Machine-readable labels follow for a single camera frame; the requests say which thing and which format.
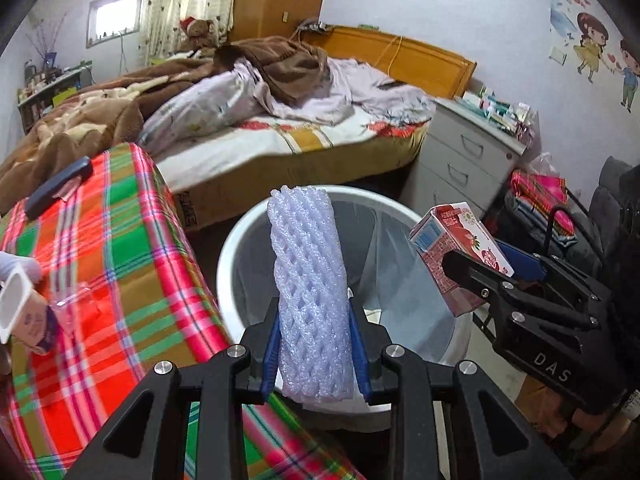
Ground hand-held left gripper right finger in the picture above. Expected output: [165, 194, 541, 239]
[348, 301, 576, 480]

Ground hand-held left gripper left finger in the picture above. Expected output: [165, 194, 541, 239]
[65, 298, 281, 480]

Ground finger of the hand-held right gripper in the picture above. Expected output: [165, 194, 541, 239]
[494, 239, 615, 307]
[442, 248, 609, 334]

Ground red and white milk carton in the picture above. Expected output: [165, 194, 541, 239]
[409, 202, 516, 317]

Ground white foam fruit net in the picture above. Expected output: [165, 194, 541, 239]
[267, 185, 359, 404]

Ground white round trash bin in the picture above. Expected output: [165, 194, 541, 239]
[216, 185, 474, 434]

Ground white yogurt cup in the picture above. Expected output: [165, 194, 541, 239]
[0, 267, 62, 357]

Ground black metal chair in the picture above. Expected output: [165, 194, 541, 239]
[544, 194, 602, 262]

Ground dark grey armchair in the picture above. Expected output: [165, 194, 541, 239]
[584, 155, 640, 281]

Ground grey drawer cabinet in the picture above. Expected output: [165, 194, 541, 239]
[400, 97, 529, 222]

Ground group of small boxes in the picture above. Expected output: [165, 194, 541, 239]
[462, 86, 539, 137]

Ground plaid tablecloth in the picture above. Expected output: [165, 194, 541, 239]
[0, 142, 366, 480]

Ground clear plastic wrapper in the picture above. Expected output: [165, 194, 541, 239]
[50, 284, 107, 337]

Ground wooden bed with floral sheet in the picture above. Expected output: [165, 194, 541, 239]
[0, 25, 478, 234]

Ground pale pink quilt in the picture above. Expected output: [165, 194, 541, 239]
[137, 57, 437, 157]

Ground dark blue glasses case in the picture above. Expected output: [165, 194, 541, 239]
[25, 156, 94, 220]

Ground power strip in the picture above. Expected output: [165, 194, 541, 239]
[295, 18, 334, 35]

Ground brown fleece blanket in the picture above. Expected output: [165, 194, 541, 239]
[0, 35, 334, 216]

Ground brown teddy bear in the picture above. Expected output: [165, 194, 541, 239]
[179, 16, 222, 54]

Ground cluttered shelf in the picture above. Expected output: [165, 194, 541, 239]
[17, 61, 96, 136]

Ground patterned curtain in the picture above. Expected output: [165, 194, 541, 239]
[142, 0, 240, 59]

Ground small window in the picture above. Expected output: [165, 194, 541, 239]
[87, 0, 144, 49]

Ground decorative branches in vase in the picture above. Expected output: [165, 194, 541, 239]
[27, 12, 69, 69]

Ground cartoon wall sticker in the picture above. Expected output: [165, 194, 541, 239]
[522, 0, 640, 114]

